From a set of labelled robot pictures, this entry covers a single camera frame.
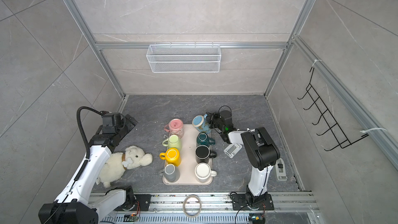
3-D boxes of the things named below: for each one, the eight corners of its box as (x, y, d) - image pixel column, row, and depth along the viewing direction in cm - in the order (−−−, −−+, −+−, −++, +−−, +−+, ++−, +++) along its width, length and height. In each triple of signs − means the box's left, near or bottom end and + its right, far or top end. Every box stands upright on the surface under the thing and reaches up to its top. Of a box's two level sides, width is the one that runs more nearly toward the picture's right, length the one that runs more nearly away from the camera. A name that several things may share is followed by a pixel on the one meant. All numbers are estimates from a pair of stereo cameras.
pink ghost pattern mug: (165, 139, 97) (161, 129, 88) (167, 129, 103) (163, 118, 93) (183, 139, 97) (181, 129, 88) (184, 129, 103) (182, 118, 93)
